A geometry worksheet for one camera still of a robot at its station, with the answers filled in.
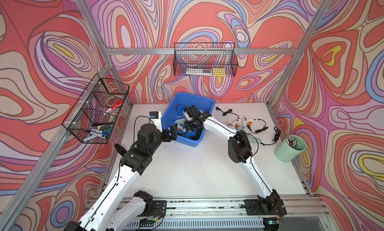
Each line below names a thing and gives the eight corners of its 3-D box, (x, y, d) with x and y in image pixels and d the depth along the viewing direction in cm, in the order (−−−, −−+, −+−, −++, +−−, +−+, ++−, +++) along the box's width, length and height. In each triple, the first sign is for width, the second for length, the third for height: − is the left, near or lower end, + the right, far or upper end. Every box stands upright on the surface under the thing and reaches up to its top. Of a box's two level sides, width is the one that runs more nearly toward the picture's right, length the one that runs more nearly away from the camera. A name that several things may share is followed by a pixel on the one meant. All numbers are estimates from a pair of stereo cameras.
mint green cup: (276, 162, 91) (292, 148, 77) (272, 150, 96) (285, 134, 82) (295, 162, 91) (314, 148, 77) (289, 150, 96) (306, 134, 82)
